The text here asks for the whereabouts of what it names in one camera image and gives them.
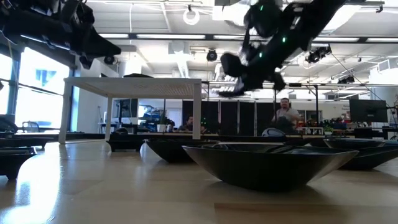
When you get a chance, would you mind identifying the white round chair back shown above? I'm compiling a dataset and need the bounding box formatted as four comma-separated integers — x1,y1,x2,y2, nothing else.
261,127,287,138

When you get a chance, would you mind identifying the black metal gantry frame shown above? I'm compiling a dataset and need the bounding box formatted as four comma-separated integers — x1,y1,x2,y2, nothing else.
272,82,320,127

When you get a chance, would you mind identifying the fluorescent ceiling light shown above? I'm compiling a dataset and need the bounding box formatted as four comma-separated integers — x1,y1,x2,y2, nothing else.
98,33,130,39
136,34,206,40
312,37,361,43
366,37,398,44
213,34,249,40

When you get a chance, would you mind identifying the black leaf-shaped mini plate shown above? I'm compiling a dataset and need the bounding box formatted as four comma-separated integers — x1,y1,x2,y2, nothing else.
123,72,154,78
143,138,220,164
182,142,360,192

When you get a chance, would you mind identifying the person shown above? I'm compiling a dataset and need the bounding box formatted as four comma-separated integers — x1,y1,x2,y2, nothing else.
271,97,302,135
178,115,196,132

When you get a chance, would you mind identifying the grey mesh office chair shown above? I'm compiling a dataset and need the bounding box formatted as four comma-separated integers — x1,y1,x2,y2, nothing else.
22,121,41,133

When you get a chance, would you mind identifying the white perforated metal shelf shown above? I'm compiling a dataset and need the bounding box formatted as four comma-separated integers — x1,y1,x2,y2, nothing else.
58,77,203,144

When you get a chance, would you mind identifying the black square mini plate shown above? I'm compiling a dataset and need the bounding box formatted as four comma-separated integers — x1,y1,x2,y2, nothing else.
106,139,147,152
0,136,54,149
0,146,38,180

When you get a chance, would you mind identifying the white low table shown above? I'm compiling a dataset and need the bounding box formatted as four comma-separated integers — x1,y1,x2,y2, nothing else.
297,126,324,136

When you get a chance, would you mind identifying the office plant white pot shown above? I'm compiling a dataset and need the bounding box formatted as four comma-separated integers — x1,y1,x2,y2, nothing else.
156,110,168,134

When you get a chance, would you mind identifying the black aluminium table frame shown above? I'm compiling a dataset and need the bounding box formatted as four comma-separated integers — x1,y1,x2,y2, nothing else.
0,132,398,149

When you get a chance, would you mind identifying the large window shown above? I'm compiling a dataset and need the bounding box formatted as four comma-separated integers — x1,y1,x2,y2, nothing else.
0,46,72,133

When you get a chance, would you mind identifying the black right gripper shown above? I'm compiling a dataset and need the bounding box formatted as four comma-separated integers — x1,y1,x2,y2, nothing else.
218,52,286,98

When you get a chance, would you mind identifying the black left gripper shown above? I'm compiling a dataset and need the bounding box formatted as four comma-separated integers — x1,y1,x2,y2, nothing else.
60,0,122,70

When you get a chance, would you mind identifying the white ring lamp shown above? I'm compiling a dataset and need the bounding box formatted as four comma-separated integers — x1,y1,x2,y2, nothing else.
182,7,201,26

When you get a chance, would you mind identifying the black room divider panel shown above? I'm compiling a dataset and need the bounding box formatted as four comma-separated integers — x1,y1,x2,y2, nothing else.
238,101,257,136
219,101,239,136
256,101,275,136

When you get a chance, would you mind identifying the large black monitor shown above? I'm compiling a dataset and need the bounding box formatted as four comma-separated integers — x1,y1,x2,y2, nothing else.
348,98,389,123

